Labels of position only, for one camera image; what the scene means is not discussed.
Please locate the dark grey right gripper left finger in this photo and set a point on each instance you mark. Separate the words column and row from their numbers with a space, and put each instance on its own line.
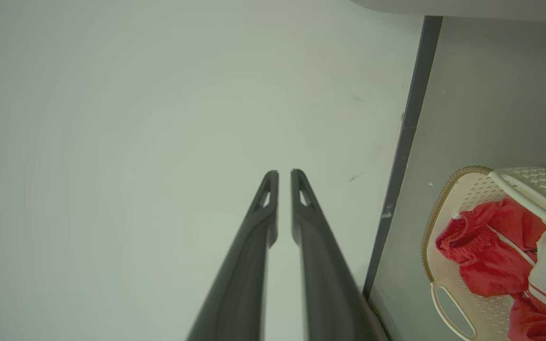
column 240, row 293

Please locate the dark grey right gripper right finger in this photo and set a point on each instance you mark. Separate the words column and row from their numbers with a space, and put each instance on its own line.
column 330, row 293

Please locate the red garment with white hem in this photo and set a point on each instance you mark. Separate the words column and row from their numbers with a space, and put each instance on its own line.
column 481, row 255

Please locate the cream perforated laundry basket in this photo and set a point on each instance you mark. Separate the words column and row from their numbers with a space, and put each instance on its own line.
column 462, row 189

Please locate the black wall baseboard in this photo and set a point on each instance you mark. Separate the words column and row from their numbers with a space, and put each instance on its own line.
column 408, row 128

